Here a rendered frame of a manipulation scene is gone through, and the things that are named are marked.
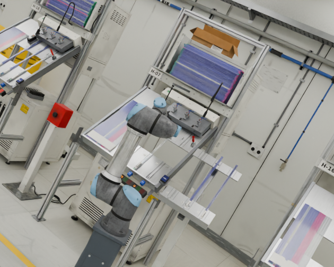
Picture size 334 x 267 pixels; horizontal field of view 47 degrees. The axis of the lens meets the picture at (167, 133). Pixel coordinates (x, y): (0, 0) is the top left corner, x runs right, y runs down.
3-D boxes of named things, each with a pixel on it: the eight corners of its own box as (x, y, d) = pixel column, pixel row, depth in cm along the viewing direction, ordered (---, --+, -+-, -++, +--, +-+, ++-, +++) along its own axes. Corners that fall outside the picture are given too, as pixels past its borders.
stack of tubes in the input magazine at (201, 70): (223, 103, 280) (242, 69, 276) (168, 73, 300) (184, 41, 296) (228, 105, 292) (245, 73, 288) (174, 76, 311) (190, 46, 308)
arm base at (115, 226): (123, 241, 194) (132, 224, 193) (97, 226, 195) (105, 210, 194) (129, 230, 209) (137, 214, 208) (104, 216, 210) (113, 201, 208)
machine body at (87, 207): (129, 269, 285) (169, 197, 277) (64, 215, 312) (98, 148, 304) (165, 251, 344) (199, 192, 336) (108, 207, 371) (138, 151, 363)
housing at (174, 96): (211, 135, 290) (213, 122, 279) (160, 105, 309) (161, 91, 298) (217, 129, 294) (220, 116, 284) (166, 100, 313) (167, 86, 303)
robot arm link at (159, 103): (150, 104, 235) (156, 94, 239) (151, 114, 244) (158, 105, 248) (161, 108, 232) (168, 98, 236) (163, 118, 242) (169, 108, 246)
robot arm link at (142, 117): (109, 209, 195) (160, 114, 190) (84, 194, 196) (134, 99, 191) (114, 203, 207) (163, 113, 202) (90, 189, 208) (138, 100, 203)
